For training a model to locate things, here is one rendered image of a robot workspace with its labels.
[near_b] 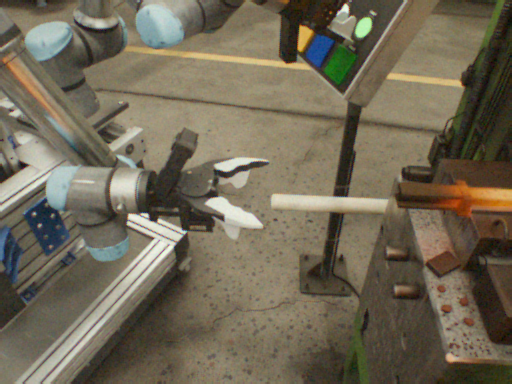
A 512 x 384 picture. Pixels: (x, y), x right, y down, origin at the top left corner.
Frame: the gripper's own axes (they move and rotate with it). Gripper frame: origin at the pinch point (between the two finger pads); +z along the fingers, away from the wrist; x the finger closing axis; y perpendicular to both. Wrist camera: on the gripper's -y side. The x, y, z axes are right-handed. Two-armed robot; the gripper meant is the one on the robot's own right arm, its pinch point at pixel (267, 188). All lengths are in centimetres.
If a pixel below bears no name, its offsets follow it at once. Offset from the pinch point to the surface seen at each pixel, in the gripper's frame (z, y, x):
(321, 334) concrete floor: 20, 100, -31
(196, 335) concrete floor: -27, 100, -27
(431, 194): 24.8, -1.2, 1.0
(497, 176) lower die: 38.3, 1.0, -6.9
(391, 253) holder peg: 21.6, 12.0, 1.8
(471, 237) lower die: 30.7, 2.8, 5.6
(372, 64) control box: 21.1, -3.3, -39.4
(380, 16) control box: 22, -12, -45
